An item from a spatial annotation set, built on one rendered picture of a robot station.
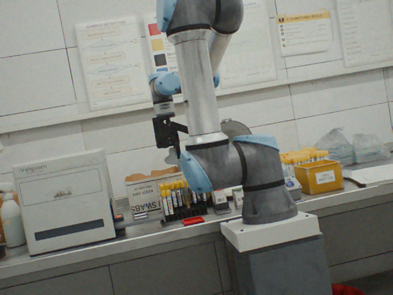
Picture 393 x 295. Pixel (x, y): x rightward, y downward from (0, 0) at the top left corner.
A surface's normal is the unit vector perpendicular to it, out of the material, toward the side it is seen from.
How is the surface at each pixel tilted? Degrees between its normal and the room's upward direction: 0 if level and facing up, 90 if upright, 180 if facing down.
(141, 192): 86
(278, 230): 90
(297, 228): 90
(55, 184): 90
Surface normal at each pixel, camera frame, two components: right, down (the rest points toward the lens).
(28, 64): 0.15, 0.03
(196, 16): 0.46, -0.01
